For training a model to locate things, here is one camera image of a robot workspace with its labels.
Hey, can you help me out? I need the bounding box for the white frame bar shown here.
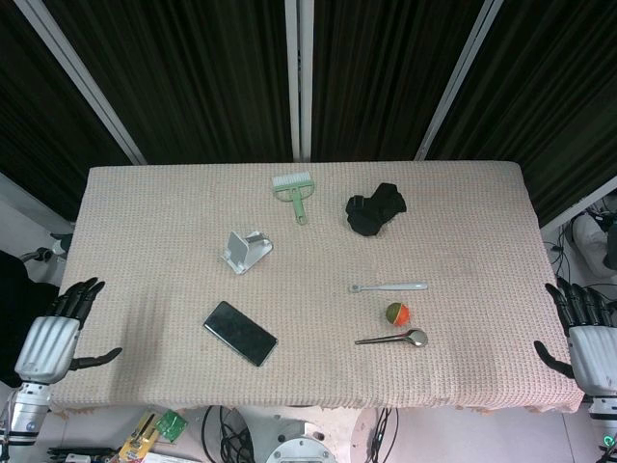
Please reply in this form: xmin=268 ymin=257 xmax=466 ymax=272
xmin=0 ymin=171 xmax=76 ymax=233
xmin=539 ymin=175 xmax=617 ymax=241

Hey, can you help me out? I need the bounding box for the green and orange ball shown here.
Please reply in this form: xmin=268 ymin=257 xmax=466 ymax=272
xmin=385 ymin=302 xmax=412 ymax=328

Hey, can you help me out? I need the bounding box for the metal spoon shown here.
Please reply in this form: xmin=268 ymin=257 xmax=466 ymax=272
xmin=354 ymin=328 xmax=429 ymax=348

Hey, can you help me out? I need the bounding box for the yellow packaged tool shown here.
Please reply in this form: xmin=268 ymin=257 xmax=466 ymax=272
xmin=118 ymin=412 xmax=158 ymax=460

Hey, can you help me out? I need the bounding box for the green circuit board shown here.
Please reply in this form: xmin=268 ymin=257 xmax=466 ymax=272
xmin=154 ymin=409 xmax=190 ymax=443

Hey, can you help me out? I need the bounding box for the black smartphone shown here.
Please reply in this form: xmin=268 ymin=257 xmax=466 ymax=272
xmin=201 ymin=300 xmax=280 ymax=368

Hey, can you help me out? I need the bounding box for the white frame post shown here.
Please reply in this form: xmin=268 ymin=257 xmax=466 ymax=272
xmin=414 ymin=0 xmax=505 ymax=162
xmin=13 ymin=0 xmax=148 ymax=166
xmin=283 ymin=0 xmax=315 ymax=163

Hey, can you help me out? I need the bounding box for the black curtain panel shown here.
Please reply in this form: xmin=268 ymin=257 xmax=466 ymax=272
xmin=41 ymin=0 xmax=295 ymax=164
xmin=425 ymin=0 xmax=617 ymax=229
xmin=0 ymin=0 xmax=132 ymax=224
xmin=311 ymin=0 xmax=478 ymax=162

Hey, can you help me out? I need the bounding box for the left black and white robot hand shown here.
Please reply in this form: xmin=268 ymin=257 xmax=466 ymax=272
xmin=13 ymin=277 xmax=123 ymax=386

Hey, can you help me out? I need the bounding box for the beige waffle tablecloth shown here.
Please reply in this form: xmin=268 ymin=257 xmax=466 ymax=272
xmin=47 ymin=161 xmax=587 ymax=417

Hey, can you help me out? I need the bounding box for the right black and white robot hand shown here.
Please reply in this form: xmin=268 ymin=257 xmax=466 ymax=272
xmin=533 ymin=282 xmax=617 ymax=395

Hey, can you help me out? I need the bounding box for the white machine with cables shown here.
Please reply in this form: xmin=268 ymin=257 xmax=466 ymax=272
xmin=571 ymin=191 xmax=617 ymax=280

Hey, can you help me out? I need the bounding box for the green cleaning brush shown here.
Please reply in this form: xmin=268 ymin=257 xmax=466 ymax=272
xmin=271 ymin=174 xmax=314 ymax=226

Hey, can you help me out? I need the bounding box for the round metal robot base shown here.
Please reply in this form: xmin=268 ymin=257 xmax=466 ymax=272
xmin=264 ymin=435 xmax=335 ymax=463

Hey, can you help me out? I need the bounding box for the white folding phone stand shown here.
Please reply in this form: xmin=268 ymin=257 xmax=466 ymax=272
xmin=220 ymin=230 xmax=275 ymax=277

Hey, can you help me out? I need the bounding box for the black crumpled cloth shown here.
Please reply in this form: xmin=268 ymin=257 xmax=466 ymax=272
xmin=344 ymin=181 xmax=408 ymax=238

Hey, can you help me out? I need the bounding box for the white toothbrush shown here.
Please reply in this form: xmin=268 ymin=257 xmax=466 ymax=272
xmin=348 ymin=281 xmax=429 ymax=294

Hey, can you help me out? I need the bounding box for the black cable bundle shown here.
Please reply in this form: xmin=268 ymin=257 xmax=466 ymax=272
xmin=201 ymin=406 xmax=255 ymax=463

